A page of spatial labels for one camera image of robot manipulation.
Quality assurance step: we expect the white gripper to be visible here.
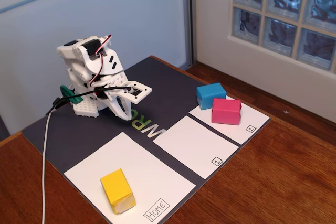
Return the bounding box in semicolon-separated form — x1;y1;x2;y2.
90;72;132;121

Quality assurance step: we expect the yellow paper box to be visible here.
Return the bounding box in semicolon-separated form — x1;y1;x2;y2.
100;168;137;216

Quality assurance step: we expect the blue paper box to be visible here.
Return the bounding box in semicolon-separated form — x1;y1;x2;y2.
196;82;227;111

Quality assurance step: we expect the pink paper box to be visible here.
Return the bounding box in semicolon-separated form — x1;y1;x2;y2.
211;98;243;126

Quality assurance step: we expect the dark grey mat board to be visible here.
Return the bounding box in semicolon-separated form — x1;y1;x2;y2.
21;55;271;224

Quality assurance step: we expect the white paper sheet marked HOME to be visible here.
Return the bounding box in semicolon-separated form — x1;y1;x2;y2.
64;131;197;224

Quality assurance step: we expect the green clamp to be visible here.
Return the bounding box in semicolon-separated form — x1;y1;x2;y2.
59;84;84;105

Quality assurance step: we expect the white paper sheet marked 1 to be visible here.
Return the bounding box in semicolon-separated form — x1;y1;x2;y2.
152;115;240;180

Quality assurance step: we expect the white paper sheet marked 2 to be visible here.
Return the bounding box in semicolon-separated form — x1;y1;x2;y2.
188;95;271;145

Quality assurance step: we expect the white wrist camera plate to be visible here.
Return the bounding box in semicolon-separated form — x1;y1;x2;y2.
115;80;153;104

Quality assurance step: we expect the black camera cable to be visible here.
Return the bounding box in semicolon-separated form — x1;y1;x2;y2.
45;83;134;116

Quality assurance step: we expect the red white black servo wire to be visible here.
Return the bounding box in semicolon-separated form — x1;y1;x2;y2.
89;34;113;87

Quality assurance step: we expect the white cable with black plug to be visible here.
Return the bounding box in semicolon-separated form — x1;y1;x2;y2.
41;97;69;224

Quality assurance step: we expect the grey metal door frame strip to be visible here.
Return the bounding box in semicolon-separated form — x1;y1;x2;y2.
182;0;196;70

